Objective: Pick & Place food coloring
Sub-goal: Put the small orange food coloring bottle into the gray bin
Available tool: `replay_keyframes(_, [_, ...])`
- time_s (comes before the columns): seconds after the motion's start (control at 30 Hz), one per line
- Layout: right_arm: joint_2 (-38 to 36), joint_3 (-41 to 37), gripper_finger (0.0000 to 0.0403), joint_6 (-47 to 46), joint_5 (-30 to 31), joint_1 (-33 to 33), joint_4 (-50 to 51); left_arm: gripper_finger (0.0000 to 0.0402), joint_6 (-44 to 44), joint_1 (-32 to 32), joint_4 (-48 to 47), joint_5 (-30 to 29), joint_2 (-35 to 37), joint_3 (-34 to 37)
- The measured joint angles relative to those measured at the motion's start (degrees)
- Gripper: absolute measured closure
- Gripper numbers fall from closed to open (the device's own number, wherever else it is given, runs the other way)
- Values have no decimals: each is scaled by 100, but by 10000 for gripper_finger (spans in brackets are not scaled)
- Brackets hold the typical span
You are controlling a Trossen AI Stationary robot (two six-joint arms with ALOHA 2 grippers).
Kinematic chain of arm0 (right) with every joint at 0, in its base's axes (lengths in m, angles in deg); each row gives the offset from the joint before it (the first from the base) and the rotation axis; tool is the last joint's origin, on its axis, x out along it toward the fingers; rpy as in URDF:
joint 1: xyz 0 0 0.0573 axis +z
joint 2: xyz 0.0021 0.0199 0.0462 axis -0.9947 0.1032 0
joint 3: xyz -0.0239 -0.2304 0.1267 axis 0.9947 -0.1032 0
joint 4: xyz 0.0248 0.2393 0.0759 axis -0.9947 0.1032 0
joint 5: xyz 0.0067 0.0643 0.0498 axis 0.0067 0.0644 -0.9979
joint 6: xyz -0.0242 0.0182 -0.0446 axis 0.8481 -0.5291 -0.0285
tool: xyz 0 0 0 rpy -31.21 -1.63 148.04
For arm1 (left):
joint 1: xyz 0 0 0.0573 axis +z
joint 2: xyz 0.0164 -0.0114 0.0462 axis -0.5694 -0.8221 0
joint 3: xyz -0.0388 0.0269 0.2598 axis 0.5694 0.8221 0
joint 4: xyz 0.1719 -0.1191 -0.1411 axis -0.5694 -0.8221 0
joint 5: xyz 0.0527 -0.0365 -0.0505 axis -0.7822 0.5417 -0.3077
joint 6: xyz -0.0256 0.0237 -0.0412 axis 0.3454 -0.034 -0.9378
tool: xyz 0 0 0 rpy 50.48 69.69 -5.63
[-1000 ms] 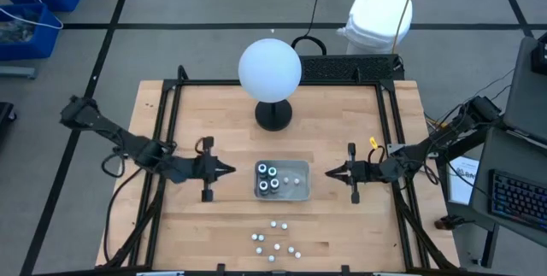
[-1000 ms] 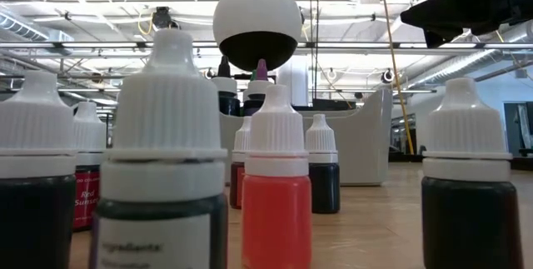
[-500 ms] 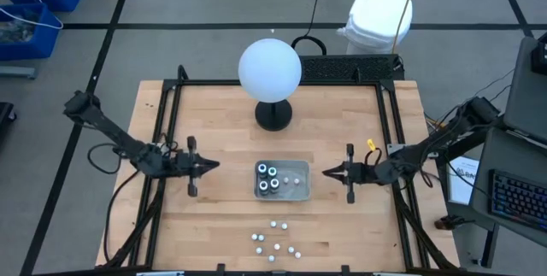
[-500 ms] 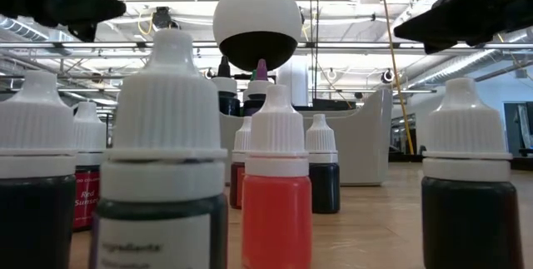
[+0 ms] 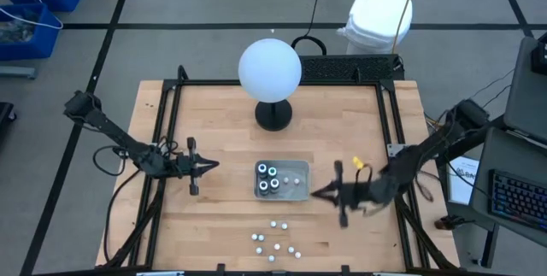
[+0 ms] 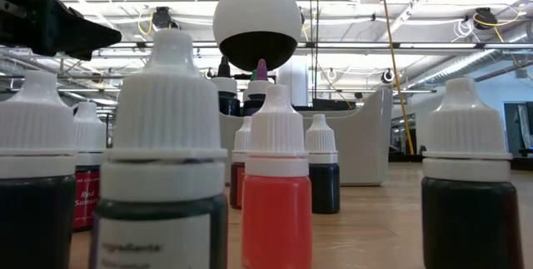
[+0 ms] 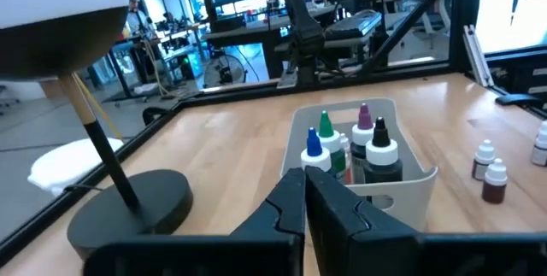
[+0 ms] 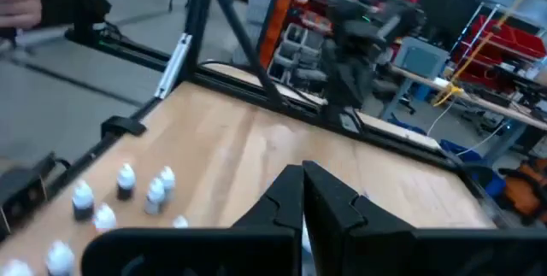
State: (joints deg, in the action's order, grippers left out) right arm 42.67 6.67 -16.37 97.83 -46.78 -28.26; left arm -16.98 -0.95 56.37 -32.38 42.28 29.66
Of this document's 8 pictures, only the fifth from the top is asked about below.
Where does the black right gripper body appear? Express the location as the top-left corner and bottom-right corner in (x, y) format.
(334, 160), (385, 229)

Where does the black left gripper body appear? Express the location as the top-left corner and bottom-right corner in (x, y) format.
(173, 136), (202, 197)

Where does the grey plastic caddy bin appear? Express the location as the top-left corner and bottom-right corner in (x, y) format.
(253, 159), (312, 203)

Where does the white paper sheet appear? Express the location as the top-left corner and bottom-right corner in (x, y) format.
(447, 155), (482, 207)

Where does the white globe table lamp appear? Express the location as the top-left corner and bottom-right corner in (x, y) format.
(237, 38), (303, 132)

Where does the black mesh computer case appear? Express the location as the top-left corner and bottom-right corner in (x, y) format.
(297, 53), (405, 83)

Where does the grey desk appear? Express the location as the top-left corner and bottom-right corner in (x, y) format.
(469, 126), (547, 250)

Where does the black backlit keyboard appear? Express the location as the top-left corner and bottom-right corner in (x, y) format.
(488, 167), (547, 231)

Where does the white bagged trash bin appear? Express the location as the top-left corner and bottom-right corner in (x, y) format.
(336, 0), (415, 56)

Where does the grey laptop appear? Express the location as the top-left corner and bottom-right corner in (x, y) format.
(503, 35), (547, 143)

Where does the black box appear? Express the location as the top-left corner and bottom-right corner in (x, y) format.
(531, 32), (547, 76)

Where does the black aluminium table frame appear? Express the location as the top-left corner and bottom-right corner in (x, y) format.
(96, 65), (462, 276)

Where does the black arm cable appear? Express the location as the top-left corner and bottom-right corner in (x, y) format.
(92, 144), (144, 264)

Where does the black floor cable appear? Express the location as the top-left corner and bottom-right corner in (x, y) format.
(291, 0), (350, 57)

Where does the yellow cable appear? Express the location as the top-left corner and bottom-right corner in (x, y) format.
(391, 0), (423, 55)

